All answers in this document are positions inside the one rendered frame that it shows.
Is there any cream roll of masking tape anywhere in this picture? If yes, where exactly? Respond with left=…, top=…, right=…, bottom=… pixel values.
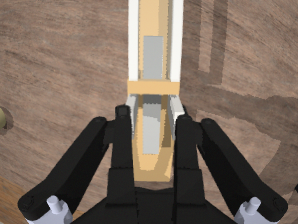
left=0, top=108, right=6, bottom=129

